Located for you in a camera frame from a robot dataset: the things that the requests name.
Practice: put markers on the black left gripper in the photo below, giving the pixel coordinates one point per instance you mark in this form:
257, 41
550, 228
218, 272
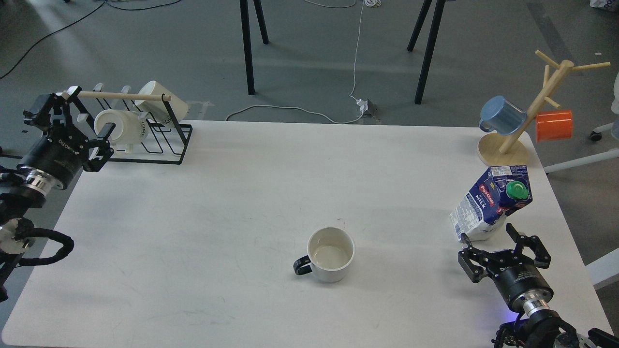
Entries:
62, 150

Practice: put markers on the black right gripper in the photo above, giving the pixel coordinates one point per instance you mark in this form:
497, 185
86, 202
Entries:
514, 281

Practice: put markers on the white mug black handle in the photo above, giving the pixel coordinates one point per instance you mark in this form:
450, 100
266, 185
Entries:
330, 252

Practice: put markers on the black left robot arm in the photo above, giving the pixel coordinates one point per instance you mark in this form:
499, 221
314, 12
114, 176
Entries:
19, 193

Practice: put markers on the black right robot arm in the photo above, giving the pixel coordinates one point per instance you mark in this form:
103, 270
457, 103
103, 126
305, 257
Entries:
539, 326

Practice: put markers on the blue white milk carton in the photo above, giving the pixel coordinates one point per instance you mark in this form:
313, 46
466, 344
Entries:
498, 193

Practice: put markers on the white mug on rack front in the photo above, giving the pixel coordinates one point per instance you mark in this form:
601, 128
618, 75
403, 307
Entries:
128, 130

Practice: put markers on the white mug on rack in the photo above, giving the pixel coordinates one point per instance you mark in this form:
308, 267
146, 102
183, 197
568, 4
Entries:
128, 130
157, 108

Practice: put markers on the white mug on rack rear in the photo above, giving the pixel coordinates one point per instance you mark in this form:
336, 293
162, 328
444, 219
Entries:
157, 108

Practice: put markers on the wooden mug tree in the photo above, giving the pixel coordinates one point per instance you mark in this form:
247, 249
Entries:
503, 147

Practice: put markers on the orange mug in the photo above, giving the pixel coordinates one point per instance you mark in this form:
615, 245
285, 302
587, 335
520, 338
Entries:
553, 126

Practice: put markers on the blue mug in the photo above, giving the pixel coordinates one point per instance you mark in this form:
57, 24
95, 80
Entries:
503, 115

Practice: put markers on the white power adapter plug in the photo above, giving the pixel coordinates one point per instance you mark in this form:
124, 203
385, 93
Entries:
366, 107

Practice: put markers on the black wire cup rack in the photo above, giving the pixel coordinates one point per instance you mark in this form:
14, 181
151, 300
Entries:
162, 145

